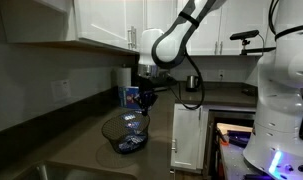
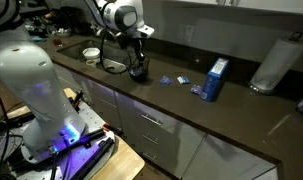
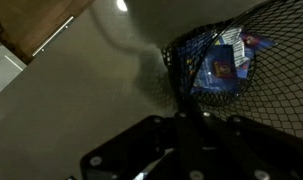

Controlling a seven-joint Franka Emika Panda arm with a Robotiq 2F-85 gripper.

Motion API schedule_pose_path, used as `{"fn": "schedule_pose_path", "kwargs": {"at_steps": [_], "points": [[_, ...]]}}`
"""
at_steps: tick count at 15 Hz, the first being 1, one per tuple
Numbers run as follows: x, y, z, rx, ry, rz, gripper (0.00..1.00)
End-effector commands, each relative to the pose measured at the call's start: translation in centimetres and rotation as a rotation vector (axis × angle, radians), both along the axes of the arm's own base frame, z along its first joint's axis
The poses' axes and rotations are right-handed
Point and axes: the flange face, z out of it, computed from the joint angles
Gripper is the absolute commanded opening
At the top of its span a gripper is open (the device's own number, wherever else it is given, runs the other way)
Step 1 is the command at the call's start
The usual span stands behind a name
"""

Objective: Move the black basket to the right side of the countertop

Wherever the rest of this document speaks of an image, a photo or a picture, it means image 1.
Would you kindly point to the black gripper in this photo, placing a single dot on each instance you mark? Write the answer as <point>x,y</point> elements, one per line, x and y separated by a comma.
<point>147,88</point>

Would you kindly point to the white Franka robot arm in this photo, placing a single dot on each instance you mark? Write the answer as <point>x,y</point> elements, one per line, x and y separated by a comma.
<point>281,100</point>

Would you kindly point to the blue cardboard box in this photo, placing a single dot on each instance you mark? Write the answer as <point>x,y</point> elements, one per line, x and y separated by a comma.
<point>127,96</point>

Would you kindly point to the white paper towel roll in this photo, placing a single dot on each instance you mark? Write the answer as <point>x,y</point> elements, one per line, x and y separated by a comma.
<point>123,77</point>

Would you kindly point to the white lower cabinet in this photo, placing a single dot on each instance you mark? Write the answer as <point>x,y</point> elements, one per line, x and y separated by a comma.
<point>187,136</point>

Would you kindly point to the white cabinet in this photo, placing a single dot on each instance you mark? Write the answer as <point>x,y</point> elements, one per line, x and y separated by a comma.
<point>237,20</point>
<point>101,20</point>
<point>187,136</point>

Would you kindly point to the steel electric kettle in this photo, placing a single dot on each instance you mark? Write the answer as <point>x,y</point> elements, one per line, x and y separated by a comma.
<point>192,83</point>

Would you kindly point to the black kitchen appliance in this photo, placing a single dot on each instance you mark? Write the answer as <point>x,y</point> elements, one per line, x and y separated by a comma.
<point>212,146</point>

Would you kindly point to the wooden board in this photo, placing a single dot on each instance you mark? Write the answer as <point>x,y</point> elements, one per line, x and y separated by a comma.
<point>234,127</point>

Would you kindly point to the white upper cabinet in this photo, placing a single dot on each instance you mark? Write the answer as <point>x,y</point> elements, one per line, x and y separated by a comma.
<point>237,20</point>
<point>101,20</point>

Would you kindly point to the kitchen sink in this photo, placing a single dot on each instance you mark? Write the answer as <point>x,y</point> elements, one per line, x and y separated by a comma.
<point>74,173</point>

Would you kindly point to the metal robot mounting table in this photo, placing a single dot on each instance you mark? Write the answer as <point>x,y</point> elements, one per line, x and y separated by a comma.
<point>234,163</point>

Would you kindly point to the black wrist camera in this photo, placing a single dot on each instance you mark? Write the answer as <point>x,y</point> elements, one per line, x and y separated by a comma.
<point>166,83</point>

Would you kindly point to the white wall outlet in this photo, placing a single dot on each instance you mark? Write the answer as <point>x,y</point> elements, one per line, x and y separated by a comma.
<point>221,73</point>

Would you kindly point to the white wall switch plate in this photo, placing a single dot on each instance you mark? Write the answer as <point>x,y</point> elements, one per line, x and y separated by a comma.
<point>61,90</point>

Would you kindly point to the black camera stand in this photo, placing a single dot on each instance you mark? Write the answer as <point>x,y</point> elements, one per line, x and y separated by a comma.
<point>246,48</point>

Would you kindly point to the black camera on stand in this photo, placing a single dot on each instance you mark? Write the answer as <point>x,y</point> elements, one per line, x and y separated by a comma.
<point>244,34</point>

